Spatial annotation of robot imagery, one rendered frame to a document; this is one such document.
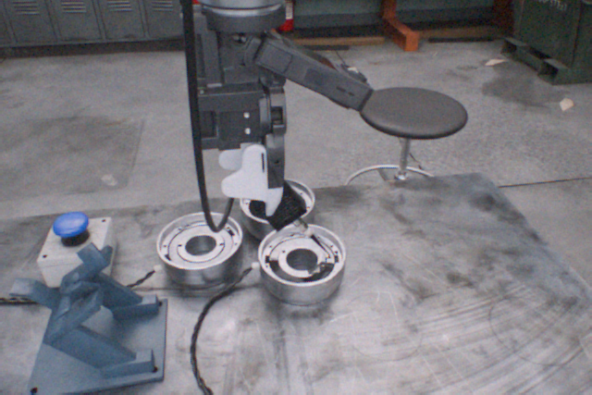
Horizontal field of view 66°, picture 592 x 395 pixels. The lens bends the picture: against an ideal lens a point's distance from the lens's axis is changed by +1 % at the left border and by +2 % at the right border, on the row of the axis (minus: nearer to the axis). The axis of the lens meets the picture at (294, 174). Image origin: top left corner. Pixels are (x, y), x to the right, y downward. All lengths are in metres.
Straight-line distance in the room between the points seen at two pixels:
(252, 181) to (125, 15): 3.45
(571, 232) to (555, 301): 1.53
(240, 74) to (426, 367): 0.35
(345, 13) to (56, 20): 2.40
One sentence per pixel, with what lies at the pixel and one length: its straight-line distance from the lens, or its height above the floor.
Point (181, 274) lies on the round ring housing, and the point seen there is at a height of 0.83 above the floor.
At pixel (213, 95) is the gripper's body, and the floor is 1.07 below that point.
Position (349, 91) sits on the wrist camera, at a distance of 0.41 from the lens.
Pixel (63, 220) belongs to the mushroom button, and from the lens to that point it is 0.61.
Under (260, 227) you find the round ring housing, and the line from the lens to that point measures 0.60.
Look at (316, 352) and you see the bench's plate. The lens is 0.51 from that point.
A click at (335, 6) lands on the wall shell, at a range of 4.42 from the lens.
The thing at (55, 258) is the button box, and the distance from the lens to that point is 0.61.
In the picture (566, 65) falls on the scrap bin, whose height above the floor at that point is 0.13.
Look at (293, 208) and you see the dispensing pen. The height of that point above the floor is 0.92.
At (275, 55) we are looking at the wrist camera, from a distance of 0.39.
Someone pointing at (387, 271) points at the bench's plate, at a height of 0.80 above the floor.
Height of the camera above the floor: 1.22
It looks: 34 degrees down
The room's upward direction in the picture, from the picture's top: straight up
